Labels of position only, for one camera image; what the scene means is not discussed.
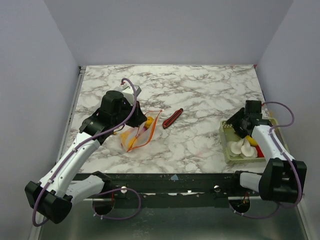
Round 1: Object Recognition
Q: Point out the black mounting rail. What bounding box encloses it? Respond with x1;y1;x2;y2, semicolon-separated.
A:
81;169;261;209

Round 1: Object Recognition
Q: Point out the clear zip top bag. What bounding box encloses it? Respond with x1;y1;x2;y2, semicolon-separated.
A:
119;110;163;152

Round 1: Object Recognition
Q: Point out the yellow toy mango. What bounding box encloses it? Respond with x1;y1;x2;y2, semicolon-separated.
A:
245;135;258;147

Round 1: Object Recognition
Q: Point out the beige plastic basket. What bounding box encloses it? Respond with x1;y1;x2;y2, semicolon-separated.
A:
219;118;287;163

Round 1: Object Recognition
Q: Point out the red toy pepper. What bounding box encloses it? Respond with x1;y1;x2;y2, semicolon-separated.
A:
255;145;265;158

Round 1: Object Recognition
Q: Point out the white toy garlic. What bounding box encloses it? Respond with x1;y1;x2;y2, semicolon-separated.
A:
229;139;245;157
240;139;258;159

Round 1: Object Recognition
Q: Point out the yellow toy bell pepper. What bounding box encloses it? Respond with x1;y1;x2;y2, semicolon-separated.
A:
120;131;137;150

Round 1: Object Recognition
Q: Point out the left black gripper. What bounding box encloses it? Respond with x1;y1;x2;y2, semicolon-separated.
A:
112;99;148;128

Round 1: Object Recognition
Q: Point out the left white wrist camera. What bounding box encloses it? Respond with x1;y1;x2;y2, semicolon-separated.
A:
114;82;142;105

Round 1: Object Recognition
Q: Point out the red black utility knife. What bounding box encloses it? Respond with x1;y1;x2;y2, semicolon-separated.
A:
162;108;184;129

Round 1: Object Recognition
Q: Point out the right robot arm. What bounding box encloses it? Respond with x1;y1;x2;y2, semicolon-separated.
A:
226;100;307;205

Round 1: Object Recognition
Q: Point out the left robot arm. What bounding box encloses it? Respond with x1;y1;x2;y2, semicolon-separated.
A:
24;86;147;227

